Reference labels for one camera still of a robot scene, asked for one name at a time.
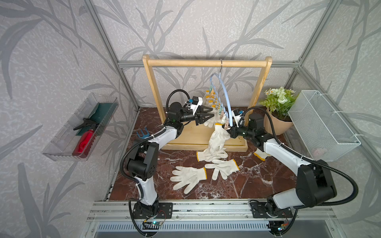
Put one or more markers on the clear plastic wall tray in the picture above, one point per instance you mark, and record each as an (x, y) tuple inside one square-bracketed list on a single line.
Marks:
[(78, 137)]

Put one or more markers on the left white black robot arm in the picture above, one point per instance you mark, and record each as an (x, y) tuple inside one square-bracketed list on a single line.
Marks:
[(140, 162)]

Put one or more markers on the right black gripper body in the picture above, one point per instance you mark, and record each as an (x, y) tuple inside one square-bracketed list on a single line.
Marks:
[(245, 132)]

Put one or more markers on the white wire basket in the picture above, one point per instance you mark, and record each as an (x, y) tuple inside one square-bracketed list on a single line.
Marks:
[(322, 129)]

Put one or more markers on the wooden hanging rack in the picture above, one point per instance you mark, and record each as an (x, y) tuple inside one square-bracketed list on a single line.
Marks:
[(184, 123)]

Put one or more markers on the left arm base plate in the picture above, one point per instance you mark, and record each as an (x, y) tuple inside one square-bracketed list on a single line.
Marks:
[(162, 210)]

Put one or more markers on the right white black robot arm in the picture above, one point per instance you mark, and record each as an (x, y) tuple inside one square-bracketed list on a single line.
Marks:
[(314, 186)]

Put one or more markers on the blue clip hanger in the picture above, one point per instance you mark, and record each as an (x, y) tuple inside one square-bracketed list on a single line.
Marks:
[(221, 98)]

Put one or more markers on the white glove far left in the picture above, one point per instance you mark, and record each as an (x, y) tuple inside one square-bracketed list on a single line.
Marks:
[(187, 177)]

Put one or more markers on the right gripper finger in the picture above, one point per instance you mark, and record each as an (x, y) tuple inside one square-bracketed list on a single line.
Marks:
[(228, 127), (233, 133)]

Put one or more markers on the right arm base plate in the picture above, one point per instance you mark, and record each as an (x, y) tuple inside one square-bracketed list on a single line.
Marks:
[(262, 209)]

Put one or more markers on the potted white flower plant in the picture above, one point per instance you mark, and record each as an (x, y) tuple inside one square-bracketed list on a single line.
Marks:
[(278, 103)]

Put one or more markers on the blue hand rake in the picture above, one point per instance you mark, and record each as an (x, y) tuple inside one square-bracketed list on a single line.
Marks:
[(143, 133)]

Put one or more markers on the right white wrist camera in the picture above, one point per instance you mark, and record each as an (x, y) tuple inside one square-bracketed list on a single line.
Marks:
[(238, 116)]

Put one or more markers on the white glove under pile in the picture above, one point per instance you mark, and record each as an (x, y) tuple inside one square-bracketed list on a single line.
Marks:
[(225, 168)]

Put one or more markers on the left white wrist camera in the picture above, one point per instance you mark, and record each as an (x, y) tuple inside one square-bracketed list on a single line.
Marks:
[(194, 103)]

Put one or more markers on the red spray bottle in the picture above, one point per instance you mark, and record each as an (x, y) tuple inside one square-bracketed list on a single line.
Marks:
[(86, 141)]

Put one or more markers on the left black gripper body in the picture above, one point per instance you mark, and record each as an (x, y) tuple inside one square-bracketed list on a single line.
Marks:
[(186, 117)]

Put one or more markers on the green trowel in tray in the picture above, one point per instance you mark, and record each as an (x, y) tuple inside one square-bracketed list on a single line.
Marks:
[(97, 115)]

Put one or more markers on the white glove clipped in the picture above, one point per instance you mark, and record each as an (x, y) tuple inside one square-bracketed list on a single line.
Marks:
[(218, 138), (209, 96)]

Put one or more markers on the aluminium front rail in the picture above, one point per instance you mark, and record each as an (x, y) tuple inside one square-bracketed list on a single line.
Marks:
[(199, 210)]

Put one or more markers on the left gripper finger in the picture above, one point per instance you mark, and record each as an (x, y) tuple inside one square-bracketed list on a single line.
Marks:
[(204, 109), (200, 119)]

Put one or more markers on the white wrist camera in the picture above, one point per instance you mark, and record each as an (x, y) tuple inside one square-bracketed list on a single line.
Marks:
[(238, 116), (194, 103)]

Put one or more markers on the yellow patterned glove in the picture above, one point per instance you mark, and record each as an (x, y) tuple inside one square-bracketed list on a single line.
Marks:
[(261, 154)]

